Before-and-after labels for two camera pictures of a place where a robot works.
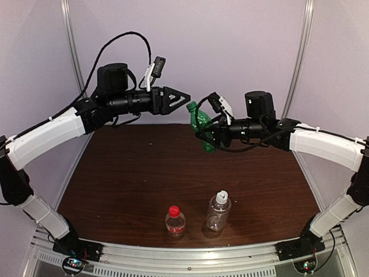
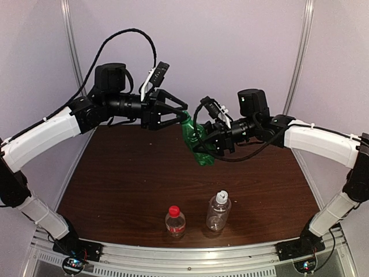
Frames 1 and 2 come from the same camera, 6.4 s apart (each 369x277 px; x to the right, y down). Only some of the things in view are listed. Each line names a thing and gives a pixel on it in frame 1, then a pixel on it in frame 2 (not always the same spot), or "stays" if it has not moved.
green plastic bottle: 204,121 → 192,133
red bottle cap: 174,211 stays
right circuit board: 306,266 stays
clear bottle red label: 176,226 stays
